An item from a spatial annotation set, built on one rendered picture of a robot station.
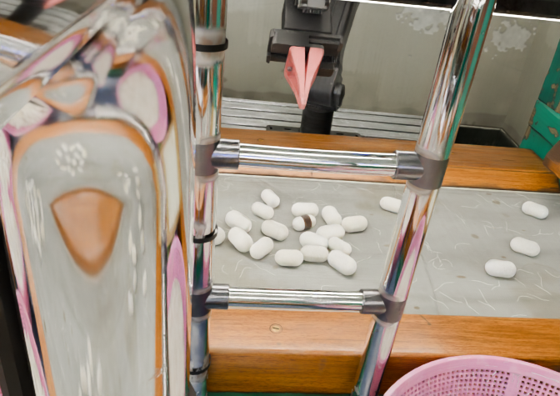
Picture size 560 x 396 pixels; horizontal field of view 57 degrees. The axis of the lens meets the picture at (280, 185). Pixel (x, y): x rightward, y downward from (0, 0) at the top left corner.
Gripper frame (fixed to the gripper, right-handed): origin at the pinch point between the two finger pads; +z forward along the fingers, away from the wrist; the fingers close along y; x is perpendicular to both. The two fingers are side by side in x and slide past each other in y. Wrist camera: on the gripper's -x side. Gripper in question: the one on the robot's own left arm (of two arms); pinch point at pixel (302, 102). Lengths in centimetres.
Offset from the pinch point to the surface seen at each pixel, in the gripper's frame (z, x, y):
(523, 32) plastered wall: -129, 132, 130
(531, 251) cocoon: 19.6, -2.1, 28.9
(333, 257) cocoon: 22.5, -4.8, 3.1
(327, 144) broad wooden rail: 0.1, 12.3, 6.1
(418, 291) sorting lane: 26.0, -5.6, 12.6
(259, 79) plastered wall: -109, 165, 3
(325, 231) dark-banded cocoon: 18.7, -2.0, 2.7
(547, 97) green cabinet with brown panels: -10.7, 9.3, 43.4
